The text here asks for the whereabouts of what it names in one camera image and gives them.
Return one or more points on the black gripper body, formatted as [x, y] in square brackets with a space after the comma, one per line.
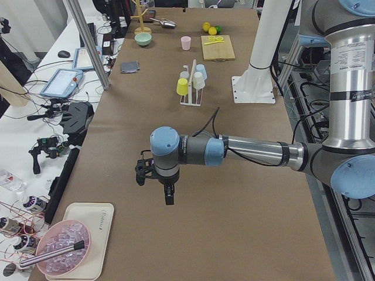
[167, 182]

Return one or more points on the grey folded cloth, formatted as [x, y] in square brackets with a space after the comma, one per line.
[129, 67]

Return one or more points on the wooden cutting board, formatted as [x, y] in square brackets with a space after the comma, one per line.
[219, 51]

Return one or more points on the grey plastic cup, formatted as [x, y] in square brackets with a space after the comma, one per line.
[184, 74]

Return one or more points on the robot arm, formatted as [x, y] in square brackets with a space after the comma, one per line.
[345, 159]

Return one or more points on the pink plastic cup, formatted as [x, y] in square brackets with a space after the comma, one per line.
[185, 42]

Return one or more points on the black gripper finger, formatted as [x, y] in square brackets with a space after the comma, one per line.
[169, 200]

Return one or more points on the yellow plastic cup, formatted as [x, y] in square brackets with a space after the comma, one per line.
[182, 87]

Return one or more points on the cream plastic tray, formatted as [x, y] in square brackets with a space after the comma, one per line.
[97, 217]

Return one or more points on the metal muddler stick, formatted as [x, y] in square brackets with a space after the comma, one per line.
[45, 256]

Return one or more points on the mint green bowl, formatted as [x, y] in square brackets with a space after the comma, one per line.
[143, 38]

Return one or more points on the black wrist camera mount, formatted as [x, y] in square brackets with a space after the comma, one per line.
[145, 169]

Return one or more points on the whole yellow lemon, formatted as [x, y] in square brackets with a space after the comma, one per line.
[206, 26]

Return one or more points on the wooden mug tree stand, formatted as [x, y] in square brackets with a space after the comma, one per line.
[141, 10]

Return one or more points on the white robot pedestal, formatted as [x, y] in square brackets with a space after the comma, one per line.
[255, 85]

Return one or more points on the aluminium frame post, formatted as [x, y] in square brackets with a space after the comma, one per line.
[78, 10]

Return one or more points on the pink bowl of ice cubes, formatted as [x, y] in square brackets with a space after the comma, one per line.
[63, 234]

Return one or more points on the white wire cup holder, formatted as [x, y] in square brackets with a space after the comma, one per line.
[194, 96]

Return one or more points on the black computer mouse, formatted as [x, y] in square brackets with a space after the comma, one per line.
[63, 54]

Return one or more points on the white plastic cup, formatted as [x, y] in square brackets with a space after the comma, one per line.
[198, 80]

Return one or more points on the metal scoop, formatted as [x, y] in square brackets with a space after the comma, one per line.
[165, 23]

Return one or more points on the blue teach pendant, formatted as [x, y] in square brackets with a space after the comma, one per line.
[63, 83]
[82, 60]

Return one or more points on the blue plastic cup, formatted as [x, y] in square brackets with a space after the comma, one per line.
[201, 69]

